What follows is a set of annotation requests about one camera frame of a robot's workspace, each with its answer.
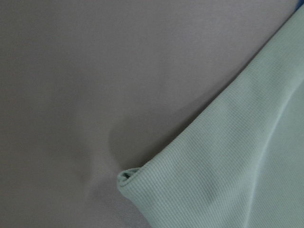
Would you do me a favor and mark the olive green long-sleeve shirt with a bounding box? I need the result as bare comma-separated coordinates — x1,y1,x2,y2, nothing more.
117,8,304,228

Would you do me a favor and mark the blue tape line lengthwise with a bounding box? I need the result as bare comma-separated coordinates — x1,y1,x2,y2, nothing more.
295,0,304,11

